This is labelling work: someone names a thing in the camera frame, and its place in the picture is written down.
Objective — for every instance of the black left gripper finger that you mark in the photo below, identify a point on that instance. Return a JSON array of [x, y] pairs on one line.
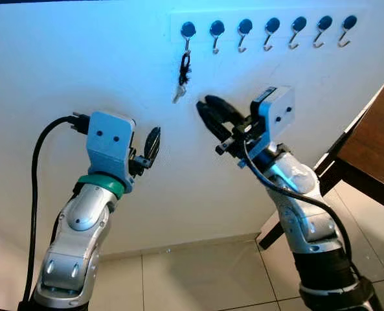
[[153, 144]]

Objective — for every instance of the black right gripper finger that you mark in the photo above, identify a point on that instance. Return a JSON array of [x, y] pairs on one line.
[[224, 109], [212, 122]]

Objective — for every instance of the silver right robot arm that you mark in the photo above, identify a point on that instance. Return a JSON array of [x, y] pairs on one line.
[[308, 227]]

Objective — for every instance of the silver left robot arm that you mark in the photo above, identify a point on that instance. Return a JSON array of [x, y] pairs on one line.
[[81, 217]]

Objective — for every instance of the blue knob metal hook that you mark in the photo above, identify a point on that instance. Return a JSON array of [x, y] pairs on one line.
[[299, 24], [217, 28], [272, 25], [188, 29], [349, 23], [245, 26], [324, 23]]

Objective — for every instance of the dark brown wooden table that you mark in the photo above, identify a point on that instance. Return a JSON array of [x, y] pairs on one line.
[[373, 142]]

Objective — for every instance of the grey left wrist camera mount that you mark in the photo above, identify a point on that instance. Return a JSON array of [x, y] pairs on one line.
[[107, 142]]

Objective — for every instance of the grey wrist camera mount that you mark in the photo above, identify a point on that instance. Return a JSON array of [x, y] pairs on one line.
[[107, 142], [279, 110]]

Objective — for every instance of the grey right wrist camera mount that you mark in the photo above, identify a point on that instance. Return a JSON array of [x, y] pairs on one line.
[[279, 110]]

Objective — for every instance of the white hook rail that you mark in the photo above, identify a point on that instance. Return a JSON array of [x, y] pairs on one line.
[[203, 15]]

